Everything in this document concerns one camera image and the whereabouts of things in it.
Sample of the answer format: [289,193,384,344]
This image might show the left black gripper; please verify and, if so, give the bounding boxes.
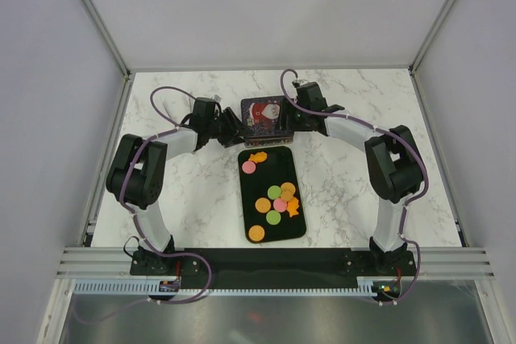
[207,110,253,151]

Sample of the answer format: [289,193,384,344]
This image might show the gold tin lid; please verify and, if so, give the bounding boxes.
[240,96,293,139]

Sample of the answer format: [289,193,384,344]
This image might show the square cookie tin box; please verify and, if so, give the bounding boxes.
[244,135,293,148]

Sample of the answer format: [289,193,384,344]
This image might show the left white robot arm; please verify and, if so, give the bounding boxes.
[106,97,252,275]

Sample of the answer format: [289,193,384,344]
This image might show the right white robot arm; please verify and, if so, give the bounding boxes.
[280,80,428,276]

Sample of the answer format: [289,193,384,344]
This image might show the orange fish cookie upper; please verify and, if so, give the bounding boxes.
[248,151,268,164]

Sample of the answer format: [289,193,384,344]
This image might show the orange fish cookie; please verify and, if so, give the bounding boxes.
[286,197,300,218]
[248,151,268,164]

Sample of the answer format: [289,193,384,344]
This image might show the pink round cookie upper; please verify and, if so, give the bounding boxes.
[242,160,256,174]

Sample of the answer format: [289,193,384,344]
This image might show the pink round cookie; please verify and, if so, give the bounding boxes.
[273,197,288,213]
[242,160,256,174]

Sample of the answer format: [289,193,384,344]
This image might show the black rectangular tray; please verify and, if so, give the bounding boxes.
[238,146,307,244]

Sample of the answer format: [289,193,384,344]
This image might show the green round cookie upper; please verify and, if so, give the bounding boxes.
[267,185,281,200]

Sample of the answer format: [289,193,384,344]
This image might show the green round cookie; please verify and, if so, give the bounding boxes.
[266,210,281,226]
[267,185,281,200]

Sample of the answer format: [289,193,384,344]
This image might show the dotted tan cookie upper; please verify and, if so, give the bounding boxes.
[281,182,296,195]

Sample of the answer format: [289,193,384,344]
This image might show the dotted tan cookie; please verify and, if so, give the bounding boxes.
[255,197,272,213]
[281,182,296,195]

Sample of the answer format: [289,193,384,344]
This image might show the dotted tan cookie middle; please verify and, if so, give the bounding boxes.
[255,197,272,213]

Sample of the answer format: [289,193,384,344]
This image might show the tan leaf cookie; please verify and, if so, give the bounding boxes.
[280,190,294,202]

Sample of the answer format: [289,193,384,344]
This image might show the pink round cookie lower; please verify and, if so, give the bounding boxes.
[273,197,288,213]

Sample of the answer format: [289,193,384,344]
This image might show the green round cookie lower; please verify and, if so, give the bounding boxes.
[266,210,281,226]

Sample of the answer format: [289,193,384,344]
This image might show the orange fish cookie lower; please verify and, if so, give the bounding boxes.
[286,197,300,218]

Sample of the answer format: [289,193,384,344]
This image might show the dotted orange cookie bottom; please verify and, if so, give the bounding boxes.
[248,225,265,242]

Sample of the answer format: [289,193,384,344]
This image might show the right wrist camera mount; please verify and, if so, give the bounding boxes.
[292,79,309,88]

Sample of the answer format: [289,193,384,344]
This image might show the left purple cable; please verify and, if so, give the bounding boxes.
[120,85,213,305]

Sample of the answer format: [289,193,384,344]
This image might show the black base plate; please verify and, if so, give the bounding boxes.
[130,247,416,289]

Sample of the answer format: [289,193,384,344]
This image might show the grey slotted cable duct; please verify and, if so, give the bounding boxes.
[73,277,380,297]

